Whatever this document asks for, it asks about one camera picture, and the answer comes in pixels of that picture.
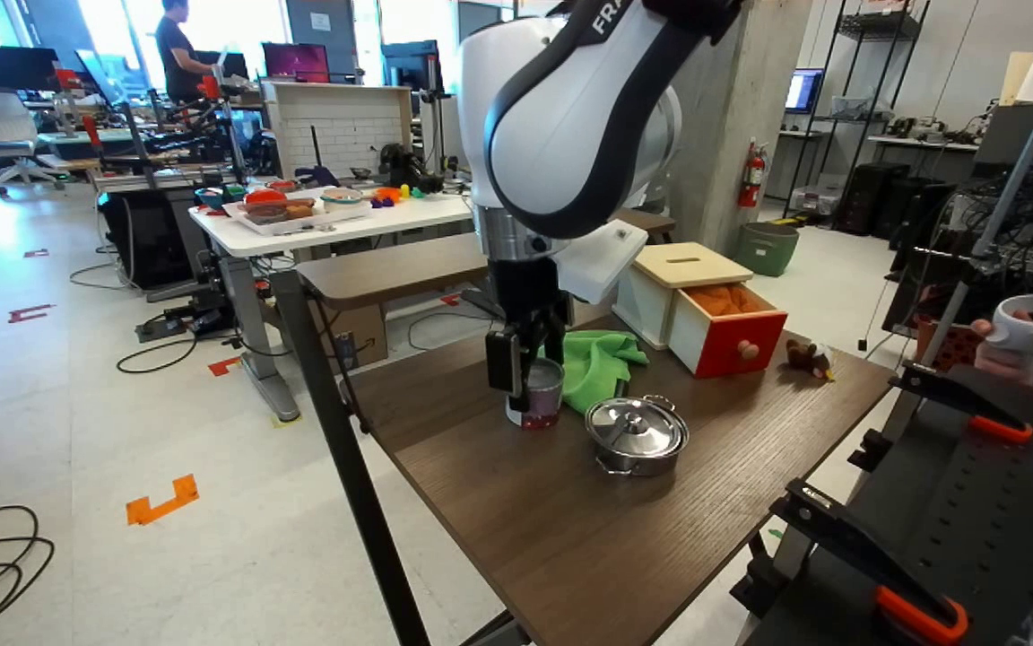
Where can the orange cloth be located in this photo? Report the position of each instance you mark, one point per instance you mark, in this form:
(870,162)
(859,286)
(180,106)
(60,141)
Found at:
(725,298)

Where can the red mesh crate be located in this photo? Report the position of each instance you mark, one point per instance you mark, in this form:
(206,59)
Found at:
(949,347)

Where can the black metal shelving rack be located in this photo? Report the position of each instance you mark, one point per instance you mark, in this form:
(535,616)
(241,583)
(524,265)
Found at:
(876,110)

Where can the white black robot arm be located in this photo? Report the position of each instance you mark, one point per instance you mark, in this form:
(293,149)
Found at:
(565,129)

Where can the green towel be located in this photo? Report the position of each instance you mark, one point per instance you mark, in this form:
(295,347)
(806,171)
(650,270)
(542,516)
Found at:
(601,365)

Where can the small brown white toy figure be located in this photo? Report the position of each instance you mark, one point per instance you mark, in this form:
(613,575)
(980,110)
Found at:
(806,356)

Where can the red-fronted wooden drawer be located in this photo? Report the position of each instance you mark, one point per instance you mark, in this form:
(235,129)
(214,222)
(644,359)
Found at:
(736,347)

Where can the person in dark shirt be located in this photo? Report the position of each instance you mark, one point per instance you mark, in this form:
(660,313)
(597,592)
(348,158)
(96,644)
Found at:
(180,46)

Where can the black monitor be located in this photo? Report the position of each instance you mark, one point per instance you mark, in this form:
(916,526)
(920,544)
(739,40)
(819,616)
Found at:
(8,64)

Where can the black cabinet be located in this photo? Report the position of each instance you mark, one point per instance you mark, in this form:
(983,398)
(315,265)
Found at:
(145,237)

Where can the green bin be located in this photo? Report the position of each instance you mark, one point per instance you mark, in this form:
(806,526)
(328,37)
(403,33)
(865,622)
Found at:
(766,250)

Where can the monitor with pink screen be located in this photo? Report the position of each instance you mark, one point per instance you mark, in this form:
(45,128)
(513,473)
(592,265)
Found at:
(295,62)

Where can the white perforated panel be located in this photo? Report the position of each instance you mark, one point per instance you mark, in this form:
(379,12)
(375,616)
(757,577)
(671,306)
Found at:
(338,128)

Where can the cream wooden box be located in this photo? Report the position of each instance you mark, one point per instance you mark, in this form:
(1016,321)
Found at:
(690,263)

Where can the steel pot with lid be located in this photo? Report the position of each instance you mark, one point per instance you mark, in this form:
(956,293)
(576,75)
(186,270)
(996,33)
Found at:
(638,433)

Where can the small colourful toys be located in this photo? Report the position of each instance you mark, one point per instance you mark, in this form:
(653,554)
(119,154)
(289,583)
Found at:
(403,193)

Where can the brown wooden side table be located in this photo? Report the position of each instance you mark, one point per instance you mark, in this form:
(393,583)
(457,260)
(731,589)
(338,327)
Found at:
(395,270)

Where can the red fire extinguisher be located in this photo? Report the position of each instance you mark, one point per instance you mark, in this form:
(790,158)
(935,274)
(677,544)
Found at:
(754,177)

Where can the white desk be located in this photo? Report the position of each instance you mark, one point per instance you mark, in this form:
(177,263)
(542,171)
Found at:
(338,227)

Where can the silver tin can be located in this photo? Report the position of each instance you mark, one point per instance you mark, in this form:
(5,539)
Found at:
(542,398)

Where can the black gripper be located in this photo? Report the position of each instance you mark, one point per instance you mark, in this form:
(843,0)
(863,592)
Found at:
(531,295)

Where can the black metal table leg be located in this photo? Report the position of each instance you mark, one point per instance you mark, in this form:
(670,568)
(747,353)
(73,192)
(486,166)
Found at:
(338,443)

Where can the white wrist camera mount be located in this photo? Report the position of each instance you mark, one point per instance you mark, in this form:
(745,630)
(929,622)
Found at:
(608,254)

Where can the black perforated mounting board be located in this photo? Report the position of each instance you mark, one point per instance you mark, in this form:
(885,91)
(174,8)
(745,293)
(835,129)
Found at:
(996,526)

